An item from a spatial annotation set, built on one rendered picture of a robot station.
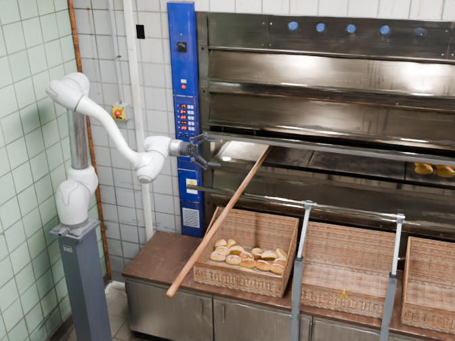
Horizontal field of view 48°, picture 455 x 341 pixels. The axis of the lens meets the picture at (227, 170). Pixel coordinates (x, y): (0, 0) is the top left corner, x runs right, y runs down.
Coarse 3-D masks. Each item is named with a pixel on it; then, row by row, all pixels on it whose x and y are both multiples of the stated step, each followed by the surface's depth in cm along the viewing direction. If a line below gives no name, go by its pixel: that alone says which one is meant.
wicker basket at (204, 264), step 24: (216, 216) 338; (240, 216) 336; (264, 216) 331; (216, 240) 344; (240, 240) 339; (264, 240) 334; (288, 240) 329; (216, 264) 327; (288, 264) 308; (240, 288) 303; (264, 288) 298
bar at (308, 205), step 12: (216, 192) 294; (228, 192) 292; (300, 204) 280; (312, 204) 278; (324, 204) 276; (372, 216) 269; (384, 216) 267; (396, 216) 265; (396, 240) 262; (300, 252) 271; (396, 252) 260; (300, 264) 269; (396, 264) 258; (300, 276) 272; (396, 276) 255; (300, 288) 276; (300, 300) 282; (384, 312) 265; (384, 324) 268; (384, 336) 271
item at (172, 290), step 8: (264, 152) 331; (256, 168) 311; (248, 176) 301; (240, 192) 285; (232, 200) 275; (224, 216) 262; (216, 224) 254; (208, 232) 249; (208, 240) 243; (200, 248) 236; (192, 256) 230; (192, 264) 226; (184, 272) 220; (176, 280) 215; (176, 288) 212; (168, 296) 208
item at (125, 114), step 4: (112, 104) 329; (116, 104) 329; (120, 104) 329; (124, 104) 329; (128, 104) 330; (112, 108) 329; (116, 108) 328; (120, 108) 327; (124, 108) 326; (128, 108) 330; (112, 112) 330; (124, 112) 327; (128, 112) 331; (112, 116) 332; (120, 116) 330; (124, 116) 329; (128, 116) 332
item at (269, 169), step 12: (216, 156) 334; (264, 168) 320; (276, 168) 318; (288, 168) 316; (300, 168) 315; (312, 168) 315; (336, 180) 308; (348, 180) 305; (360, 180) 303; (372, 180) 300; (384, 180) 300; (396, 180) 299; (408, 180) 299; (432, 192) 292; (444, 192) 290
